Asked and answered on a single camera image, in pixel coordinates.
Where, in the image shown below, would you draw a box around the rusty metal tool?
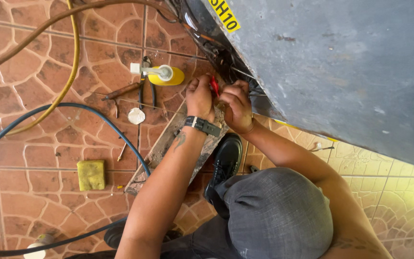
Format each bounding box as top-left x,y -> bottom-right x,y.
101,82 -> 141,101

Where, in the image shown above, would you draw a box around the white round lid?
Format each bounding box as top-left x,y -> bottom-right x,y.
127,107 -> 146,125

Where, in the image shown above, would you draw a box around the brown hose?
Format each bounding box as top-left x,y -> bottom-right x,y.
0,0 -> 173,82

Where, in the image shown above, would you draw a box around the person's right hand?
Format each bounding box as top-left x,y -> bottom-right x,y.
218,80 -> 255,136

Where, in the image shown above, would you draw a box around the black-handled pliers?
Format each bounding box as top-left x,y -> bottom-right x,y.
138,56 -> 156,110

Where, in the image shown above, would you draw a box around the black wrist watch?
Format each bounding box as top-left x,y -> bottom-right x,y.
184,115 -> 222,137

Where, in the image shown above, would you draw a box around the yellow hose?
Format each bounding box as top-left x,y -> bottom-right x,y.
0,0 -> 81,139

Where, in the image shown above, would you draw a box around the grey metal appliance cabinet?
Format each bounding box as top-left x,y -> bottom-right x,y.
173,0 -> 414,172

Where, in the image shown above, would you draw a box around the yellow label sticker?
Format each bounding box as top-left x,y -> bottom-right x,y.
208,0 -> 241,34

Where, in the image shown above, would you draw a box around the person's left hand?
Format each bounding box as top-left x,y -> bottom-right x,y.
185,74 -> 218,123

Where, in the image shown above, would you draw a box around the grey jeans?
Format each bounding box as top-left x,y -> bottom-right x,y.
67,167 -> 334,259

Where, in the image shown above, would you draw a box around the blue hose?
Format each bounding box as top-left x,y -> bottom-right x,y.
0,102 -> 152,257

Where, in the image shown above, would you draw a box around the white bottle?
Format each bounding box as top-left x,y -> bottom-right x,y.
23,234 -> 55,259

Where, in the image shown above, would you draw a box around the red-handled tool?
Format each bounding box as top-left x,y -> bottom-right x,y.
209,76 -> 220,98

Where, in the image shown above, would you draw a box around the yellow sponge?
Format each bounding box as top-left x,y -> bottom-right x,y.
76,160 -> 106,191

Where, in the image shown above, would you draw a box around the dirty wooden board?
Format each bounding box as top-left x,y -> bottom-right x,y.
124,101 -> 229,196

